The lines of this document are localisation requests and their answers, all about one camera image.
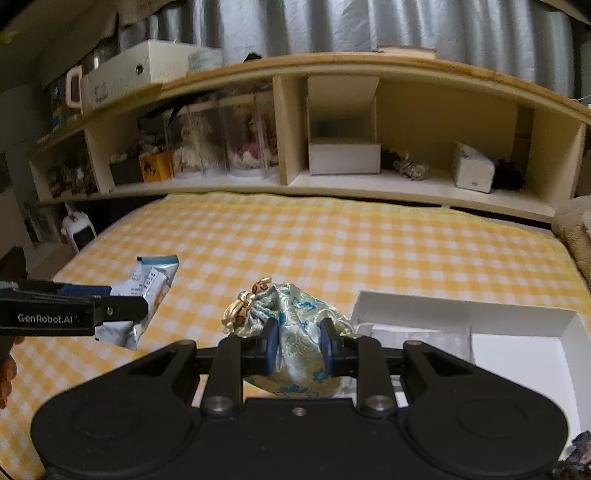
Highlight blue white foil sachet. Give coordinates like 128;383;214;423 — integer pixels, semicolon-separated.
95;255;179;350

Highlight blue floral silk pouch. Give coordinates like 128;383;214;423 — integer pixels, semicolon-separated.
221;277;355;399

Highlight dark brown hair scrunchie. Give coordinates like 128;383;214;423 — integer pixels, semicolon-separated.
553;430;591;480

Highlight yellow checked bed sheet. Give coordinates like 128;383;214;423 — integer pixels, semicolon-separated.
0;192;591;480

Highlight yellow small box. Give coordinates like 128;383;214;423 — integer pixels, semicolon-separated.
138;151;173;183

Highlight white shallow cardboard box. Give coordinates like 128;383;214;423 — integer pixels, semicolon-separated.
338;290;591;462

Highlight white tissue box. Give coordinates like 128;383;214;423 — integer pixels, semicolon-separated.
451;142;495;194

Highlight pink doll in clear case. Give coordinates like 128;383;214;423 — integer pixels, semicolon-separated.
221;94;270;180

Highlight wooden headboard shelf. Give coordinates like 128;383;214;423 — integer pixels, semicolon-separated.
30;53;590;223

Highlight white storage box on shelf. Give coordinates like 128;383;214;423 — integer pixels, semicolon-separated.
81;40;211;115

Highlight open white small box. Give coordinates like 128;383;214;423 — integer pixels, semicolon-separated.
307;75;381;176

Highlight beige fluffy blanket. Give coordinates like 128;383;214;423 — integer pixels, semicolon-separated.
551;195;591;285

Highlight roll of tape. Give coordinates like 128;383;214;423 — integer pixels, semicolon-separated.
187;48;224;74

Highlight book on shelf top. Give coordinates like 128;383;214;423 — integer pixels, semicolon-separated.
376;45;437;59

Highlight silver curtain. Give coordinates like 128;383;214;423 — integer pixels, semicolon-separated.
117;1;576;97

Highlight tangled cord bundle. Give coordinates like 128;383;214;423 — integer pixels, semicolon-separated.
392;154;431;181

